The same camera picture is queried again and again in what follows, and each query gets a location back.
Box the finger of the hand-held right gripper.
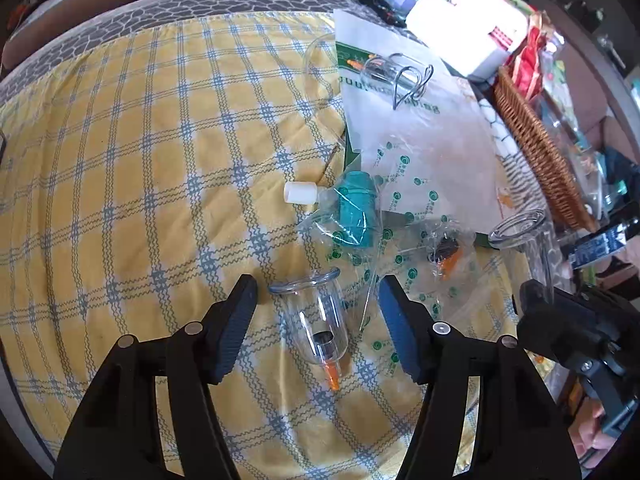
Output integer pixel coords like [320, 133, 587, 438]
[515, 279, 618, 376]
[567, 204, 640, 268]

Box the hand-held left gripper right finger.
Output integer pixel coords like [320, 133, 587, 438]
[378, 275, 583, 480]

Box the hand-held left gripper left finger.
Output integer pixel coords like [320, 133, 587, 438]
[54, 274, 258, 480]

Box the clear cupping cup orange tip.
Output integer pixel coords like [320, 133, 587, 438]
[268, 267, 351, 393]

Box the white plastic bag green print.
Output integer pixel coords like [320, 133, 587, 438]
[334, 9, 503, 236]

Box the person's right hand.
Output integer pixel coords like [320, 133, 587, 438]
[572, 400, 640, 466]

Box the clear bag with orange part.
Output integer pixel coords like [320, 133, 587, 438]
[380, 215, 481, 321]

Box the wicker basket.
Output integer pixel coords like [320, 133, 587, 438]
[492, 65, 598, 233]

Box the clear bag with teal part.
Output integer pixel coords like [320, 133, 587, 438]
[300, 170, 388, 266]

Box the white tube connector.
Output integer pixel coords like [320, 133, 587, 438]
[283, 181, 319, 206]

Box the white honeycomb-print cloth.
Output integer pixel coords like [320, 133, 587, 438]
[477, 97, 518, 161]

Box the red snack bag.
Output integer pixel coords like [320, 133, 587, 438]
[510, 25, 546, 101]

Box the large clear cupping cup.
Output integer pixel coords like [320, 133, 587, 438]
[350, 52, 436, 111]

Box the white red-patterned package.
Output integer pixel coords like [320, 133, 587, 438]
[450, 0, 531, 56]

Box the white rectangular box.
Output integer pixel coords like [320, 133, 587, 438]
[405, 0, 506, 81]

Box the clear plastic tube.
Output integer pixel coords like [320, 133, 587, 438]
[305, 34, 346, 76]

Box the black remote control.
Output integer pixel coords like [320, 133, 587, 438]
[345, 0, 407, 28]

